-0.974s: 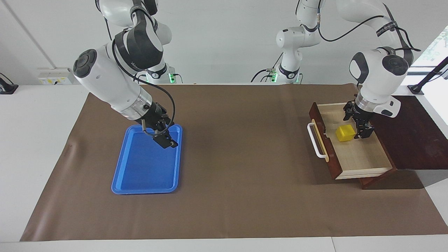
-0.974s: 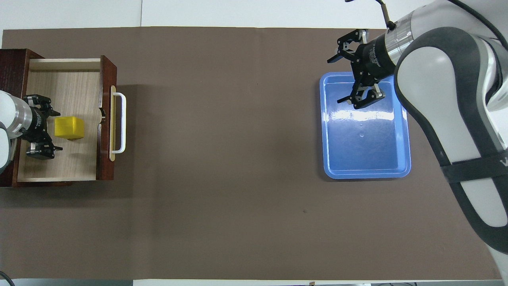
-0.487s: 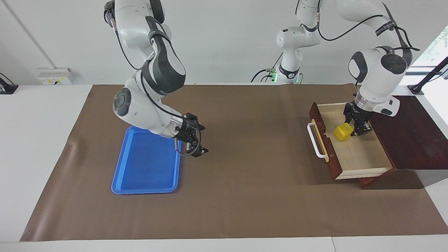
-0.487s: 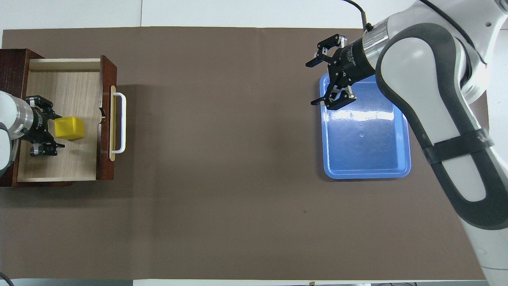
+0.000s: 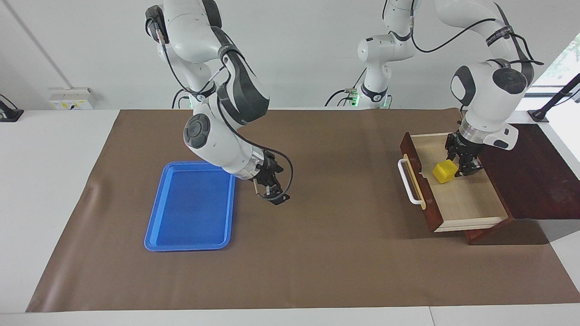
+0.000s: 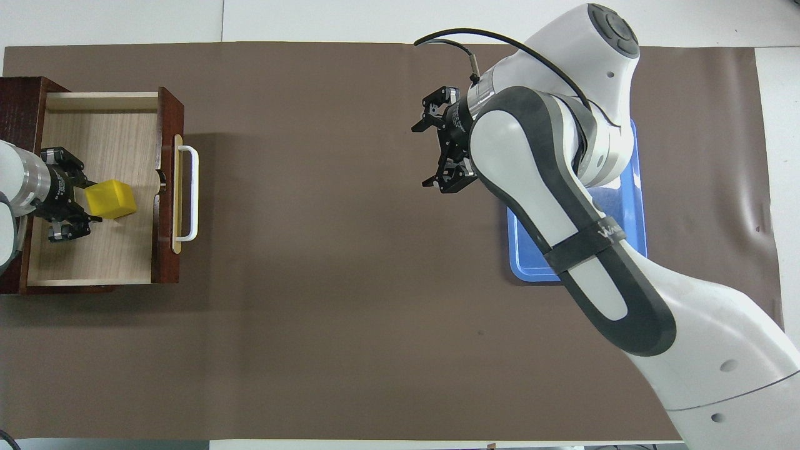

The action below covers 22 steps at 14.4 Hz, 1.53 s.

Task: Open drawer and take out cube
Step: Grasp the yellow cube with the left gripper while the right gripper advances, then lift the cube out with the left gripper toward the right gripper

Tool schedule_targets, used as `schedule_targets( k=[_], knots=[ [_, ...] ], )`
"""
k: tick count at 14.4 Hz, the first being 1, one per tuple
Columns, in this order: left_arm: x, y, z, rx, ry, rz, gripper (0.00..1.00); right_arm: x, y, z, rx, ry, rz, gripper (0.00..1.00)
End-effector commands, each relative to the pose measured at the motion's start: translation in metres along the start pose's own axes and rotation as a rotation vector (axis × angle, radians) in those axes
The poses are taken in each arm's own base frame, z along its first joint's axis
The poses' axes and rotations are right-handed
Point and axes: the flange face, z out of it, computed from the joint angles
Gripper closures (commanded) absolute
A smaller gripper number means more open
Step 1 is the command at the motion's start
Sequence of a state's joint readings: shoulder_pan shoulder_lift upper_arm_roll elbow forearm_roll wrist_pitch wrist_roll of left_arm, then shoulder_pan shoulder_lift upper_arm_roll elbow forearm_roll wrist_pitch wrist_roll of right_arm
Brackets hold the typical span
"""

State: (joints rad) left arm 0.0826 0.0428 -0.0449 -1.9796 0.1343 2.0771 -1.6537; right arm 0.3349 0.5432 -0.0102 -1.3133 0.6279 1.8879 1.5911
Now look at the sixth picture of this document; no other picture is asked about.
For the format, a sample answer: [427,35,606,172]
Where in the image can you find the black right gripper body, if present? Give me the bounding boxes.
[437,100,479,166]

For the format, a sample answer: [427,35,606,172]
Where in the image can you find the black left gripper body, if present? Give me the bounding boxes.
[42,162,85,221]

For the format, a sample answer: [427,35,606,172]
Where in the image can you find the wooden drawer with white handle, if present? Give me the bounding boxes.
[25,86,199,288]

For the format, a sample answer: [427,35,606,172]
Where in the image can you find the yellow cube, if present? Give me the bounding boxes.
[84,179,137,220]

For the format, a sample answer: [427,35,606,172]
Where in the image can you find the dark wooden cabinet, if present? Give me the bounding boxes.
[0,76,116,296]

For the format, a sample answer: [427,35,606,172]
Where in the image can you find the blue plastic tray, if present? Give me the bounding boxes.
[506,119,648,283]

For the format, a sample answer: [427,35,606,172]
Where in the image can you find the brown table mat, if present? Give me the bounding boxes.
[0,42,785,441]

